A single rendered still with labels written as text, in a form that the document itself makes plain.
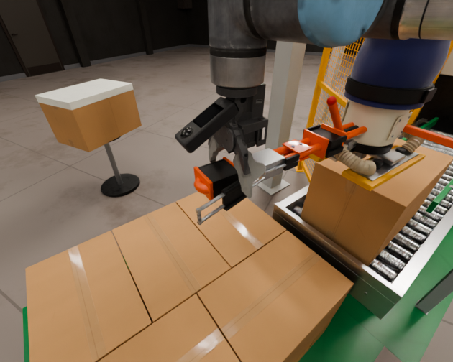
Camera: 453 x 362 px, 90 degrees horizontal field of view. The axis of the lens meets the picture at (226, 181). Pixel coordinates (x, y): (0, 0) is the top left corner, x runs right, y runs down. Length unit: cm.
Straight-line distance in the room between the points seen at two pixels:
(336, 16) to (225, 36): 15
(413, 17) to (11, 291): 232
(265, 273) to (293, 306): 18
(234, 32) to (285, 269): 104
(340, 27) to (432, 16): 13
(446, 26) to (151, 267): 120
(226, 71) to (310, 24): 14
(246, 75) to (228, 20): 7
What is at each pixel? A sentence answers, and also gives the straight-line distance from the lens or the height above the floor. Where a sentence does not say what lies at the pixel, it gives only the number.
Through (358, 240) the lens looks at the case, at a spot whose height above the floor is 67.
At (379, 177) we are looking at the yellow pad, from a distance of 84.
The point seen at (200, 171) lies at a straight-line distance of 49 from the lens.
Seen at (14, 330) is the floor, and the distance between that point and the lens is 207.
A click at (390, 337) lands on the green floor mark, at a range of 189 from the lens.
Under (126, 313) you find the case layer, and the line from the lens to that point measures 115.
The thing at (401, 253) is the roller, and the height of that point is 54.
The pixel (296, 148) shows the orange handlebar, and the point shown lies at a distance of 62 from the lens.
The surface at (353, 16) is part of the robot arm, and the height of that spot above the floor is 153.
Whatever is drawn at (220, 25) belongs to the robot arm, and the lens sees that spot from 38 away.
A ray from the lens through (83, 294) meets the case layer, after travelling 128.
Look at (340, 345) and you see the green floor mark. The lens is 173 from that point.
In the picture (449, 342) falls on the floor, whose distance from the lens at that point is 207.
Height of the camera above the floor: 154
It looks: 37 degrees down
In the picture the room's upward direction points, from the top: straight up
